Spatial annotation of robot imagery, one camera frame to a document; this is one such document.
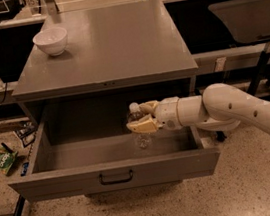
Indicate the dark chair seat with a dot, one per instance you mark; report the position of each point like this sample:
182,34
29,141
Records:
248,21

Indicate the clear plastic water bottle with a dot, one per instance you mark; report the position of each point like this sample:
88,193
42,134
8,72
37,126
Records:
142,138

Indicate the grey open top drawer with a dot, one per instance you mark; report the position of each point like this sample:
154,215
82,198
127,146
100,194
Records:
79,139

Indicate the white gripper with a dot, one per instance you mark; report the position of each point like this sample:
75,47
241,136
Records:
167,113

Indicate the grey metal cabinet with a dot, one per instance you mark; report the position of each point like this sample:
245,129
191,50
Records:
115,55

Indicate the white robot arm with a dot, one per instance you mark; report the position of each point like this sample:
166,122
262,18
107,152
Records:
220,107

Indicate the green snack packet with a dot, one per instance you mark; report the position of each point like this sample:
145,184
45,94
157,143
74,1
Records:
6,160

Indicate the black drawer handle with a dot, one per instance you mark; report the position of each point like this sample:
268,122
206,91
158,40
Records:
116,179

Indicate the white ceramic bowl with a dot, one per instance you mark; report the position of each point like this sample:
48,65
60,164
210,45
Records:
51,41

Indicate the dark crumpled wrapper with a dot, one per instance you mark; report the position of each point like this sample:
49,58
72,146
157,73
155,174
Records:
26,133

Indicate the black marker pen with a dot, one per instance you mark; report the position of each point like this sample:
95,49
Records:
7,148

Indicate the small blue packet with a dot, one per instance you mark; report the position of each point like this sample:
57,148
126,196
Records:
24,169

